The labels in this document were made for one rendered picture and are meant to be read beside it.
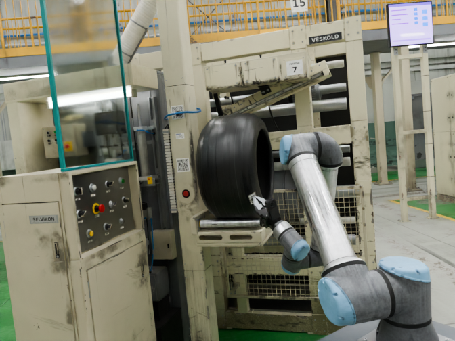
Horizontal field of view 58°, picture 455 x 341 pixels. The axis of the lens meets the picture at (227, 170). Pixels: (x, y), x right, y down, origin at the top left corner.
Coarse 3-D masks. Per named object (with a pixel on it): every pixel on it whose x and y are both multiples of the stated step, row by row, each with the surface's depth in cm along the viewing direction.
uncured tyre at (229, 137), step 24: (216, 120) 215; (240, 120) 208; (216, 144) 203; (240, 144) 199; (264, 144) 245; (216, 168) 200; (240, 168) 197; (264, 168) 250; (216, 192) 203; (240, 192) 200; (264, 192) 245; (216, 216) 217; (240, 216) 212
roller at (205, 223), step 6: (204, 222) 219; (210, 222) 218; (216, 222) 217; (222, 222) 216; (228, 222) 215; (234, 222) 214; (240, 222) 213; (246, 222) 212; (252, 222) 211; (258, 222) 210
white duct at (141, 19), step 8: (144, 0) 255; (152, 0) 254; (136, 8) 259; (144, 8) 255; (152, 8) 257; (136, 16) 257; (144, 16) 257; (152, 16) 260; (128, 24) 261; (136, 24) 259; (144, 24) 260; (128, 32) 260; (136, 32) 260; (128, 40) 261; (136, 40) 263; (128, 48) 263; (128, 56) 266
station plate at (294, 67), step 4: (292, 60) 229; (296, 60) 229; (300, 60) 228; (288, 64) 230; (292, 64) 230; (296, 64) 229; (300, 64) 228; (288, 68) 230; (292, 68) 230; (296, 68) 229; (300, 68) 229; (288, 72) 231; (292, 72) 230; (296, 72) 229; (300, 72) 229
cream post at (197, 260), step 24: (168, 0) 221; (168, 24) 222; (168, 48) 223; (168, 72) 225; (192, 72) 233; (168, 96) 226; (192, 96) 231; (192, 120) 228; (192, 144) 226; (192, 168) 226; (192, 192) 228; (192, 216) 229; (192, 240) 231; (192, 264) 232; (192, 288) 234; (192, 312) 235; (192, 336) 237; (216, 336) 242
